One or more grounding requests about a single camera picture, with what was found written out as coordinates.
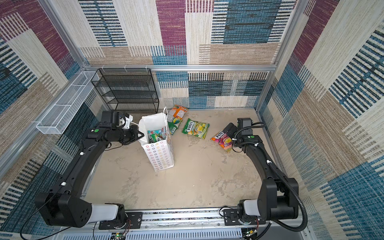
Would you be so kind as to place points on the black wire shelf rack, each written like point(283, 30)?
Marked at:
point(127, 90)

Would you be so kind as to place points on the white slotted cable duct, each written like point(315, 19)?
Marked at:
point(202, 234)

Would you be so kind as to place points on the yellow green candy bag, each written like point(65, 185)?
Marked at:
point(195, 128)

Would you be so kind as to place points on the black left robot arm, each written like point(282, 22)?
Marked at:
point(62, 205)

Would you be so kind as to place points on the teal Fox's candy bag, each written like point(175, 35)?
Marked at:
point(162, 131)

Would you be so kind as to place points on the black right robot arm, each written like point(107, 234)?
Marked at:
point(275, 200)

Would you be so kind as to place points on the white wire mesh basket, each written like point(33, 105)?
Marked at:
point(59, 116)

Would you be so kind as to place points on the pink Fox's candy bag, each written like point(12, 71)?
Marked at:
point(223, 140)

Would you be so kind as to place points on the white paper bag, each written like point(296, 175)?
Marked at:
point(160, 154)

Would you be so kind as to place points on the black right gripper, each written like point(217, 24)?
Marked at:
point(233, 127)

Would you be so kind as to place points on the orange green snack bag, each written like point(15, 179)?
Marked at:
point(175, 117)

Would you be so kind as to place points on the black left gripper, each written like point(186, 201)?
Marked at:
point(134, 136)

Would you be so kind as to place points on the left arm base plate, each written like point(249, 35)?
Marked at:
point(131, 220)

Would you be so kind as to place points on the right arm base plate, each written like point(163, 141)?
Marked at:
point(231, 218)

